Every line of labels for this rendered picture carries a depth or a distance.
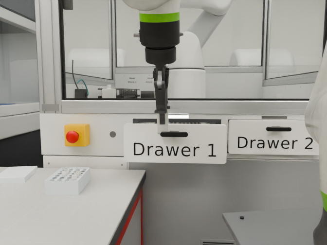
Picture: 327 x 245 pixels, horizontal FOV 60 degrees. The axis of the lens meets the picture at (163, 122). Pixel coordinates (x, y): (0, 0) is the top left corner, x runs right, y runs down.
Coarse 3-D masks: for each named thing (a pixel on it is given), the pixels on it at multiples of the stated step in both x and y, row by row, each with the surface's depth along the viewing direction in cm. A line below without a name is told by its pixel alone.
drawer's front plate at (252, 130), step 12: (240, 120) 91; (252, 120) 91; (264, 120) 91; (276, 120) 91; (288, 120) 91; (228, 132) 92; (240, 132) 91; (252, 132) 90; (264, 132) 90; (276, 132) 90; (288, 132) 90; (300, 132) 89; (228, 144) 92; (240, 144) 91; (252, 144) 91; (300, 144) 90; (312, 144) 89
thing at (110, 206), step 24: (0, 168) 96; (48, 168) 96; (0, 192) 73; (24, 192) 73; (96, 192) 73; (120, 192) 73; (0, 216) 59; (24, 216) 59; (48, 216) 59; (72, 216) 59; (96, 216) 59; (120, 216) 59; (0, 240) 50; (24, 240) 50; (48, 240) 50; (72, 240) 50; (96, 240) 50; (120, 240) 62
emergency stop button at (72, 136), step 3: (69, 132) 90; (72, 132) 90; (75, 132) 90; (66, 135) 90; (69, 135) 90; (72, 135) 90; (75, 135) 90; (66, 138) 90; (69, 138) 90; (72, 138) 90; (75, 138) 90; (78, 138) 91; (69, 141) 90; (72, 141) 90; (75, 141) 90
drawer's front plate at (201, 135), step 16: (128, 128) 80; (144, 128) 80; (176, 128) 79; (192, 128) 79; (208, 128) 78; (224, 128) 78; (128, 144) 81; (144, 144) 80; (160, 144) 80; (176, 144) 80; (192, 144) 79; (224, 144) 78; (128, 160) 81; (144, 160) 81; (160, 160) 80; (176, 160) 80; (192, 160) 80; (208, 160) 79; (224, 160) 79
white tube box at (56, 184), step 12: (60, 168) 82; (72, 168) 83; (84, 168) 83; (48, 180) 71; (60, 180) 71; (72, 180) 71; (84, 180) 77; (48, 192) 71; (60, 192) 71; (72, 192) 71
